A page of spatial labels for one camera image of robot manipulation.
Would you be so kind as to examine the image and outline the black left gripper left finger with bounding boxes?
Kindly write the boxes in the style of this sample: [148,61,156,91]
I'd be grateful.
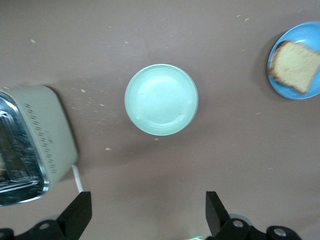
[0,191,93,240]

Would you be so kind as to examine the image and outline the mint green plate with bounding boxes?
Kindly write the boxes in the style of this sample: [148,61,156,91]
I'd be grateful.
[124,63,200,137]

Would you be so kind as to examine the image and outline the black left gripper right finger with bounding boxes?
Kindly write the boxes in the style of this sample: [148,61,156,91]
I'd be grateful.
[205,191,302,240]

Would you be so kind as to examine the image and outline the white toaster power cable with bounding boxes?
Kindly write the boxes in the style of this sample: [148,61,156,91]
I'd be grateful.
[71,163,86,195]

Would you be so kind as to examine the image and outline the blue plate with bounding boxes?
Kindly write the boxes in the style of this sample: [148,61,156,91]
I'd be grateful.
[267,21,320,100]

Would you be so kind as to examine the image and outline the beige and chrome toaster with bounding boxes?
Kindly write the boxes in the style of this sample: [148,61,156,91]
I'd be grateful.
[0,85,80,207]

